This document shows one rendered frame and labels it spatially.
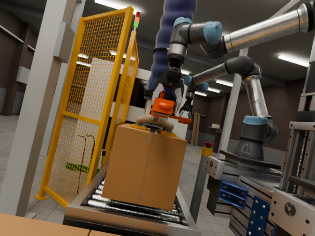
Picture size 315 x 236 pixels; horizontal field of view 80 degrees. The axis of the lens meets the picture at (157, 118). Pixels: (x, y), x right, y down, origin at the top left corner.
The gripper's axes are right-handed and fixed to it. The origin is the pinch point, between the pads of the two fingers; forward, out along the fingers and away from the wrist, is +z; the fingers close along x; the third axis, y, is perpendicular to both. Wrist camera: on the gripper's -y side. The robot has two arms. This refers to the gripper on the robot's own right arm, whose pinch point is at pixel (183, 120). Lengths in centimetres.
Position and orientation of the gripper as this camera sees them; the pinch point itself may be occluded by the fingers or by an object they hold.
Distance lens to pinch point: 166.0
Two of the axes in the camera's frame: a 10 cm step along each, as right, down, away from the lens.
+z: -2.2, 9.8, -0.2
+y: 0.5, -0.1, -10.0
